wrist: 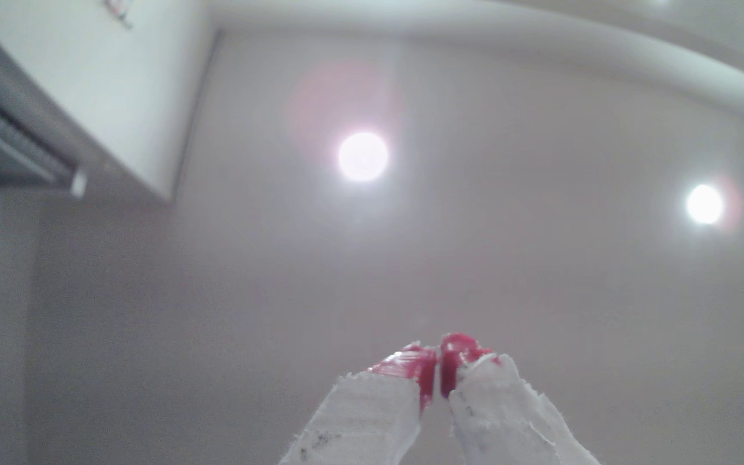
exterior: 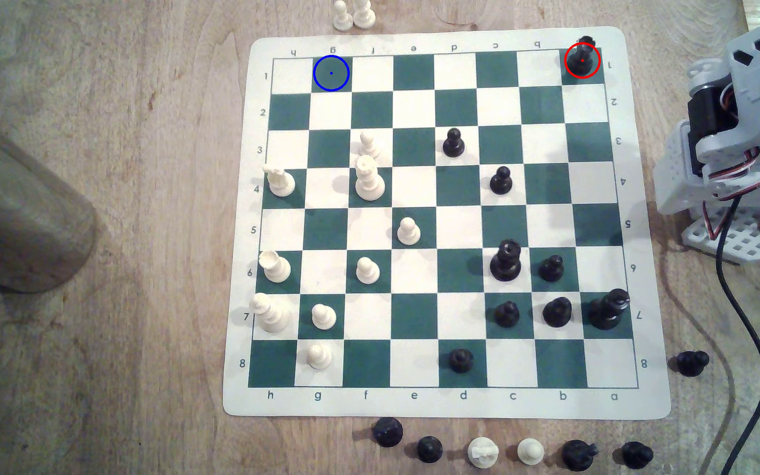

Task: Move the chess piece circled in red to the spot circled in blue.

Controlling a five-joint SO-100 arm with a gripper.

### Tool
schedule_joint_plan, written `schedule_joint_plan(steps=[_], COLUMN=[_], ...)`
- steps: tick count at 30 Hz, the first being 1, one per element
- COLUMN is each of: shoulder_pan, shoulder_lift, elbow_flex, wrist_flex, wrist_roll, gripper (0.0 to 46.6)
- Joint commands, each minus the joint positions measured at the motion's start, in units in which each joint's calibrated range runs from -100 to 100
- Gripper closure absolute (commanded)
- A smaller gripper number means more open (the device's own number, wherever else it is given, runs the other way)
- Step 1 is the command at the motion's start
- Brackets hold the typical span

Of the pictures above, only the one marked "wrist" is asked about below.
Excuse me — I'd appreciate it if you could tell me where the white-taped red gripper finger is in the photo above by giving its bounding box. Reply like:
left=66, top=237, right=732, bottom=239
left=278, top=342, right=439, bottom=465
left=440, top=332, right=602, bottom=465

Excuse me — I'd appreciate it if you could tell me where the round ceiling light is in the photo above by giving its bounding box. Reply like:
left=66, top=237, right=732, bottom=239
left=336, top=131, right=390, bottom=183
left=685, top=184, right=726, bottom=226

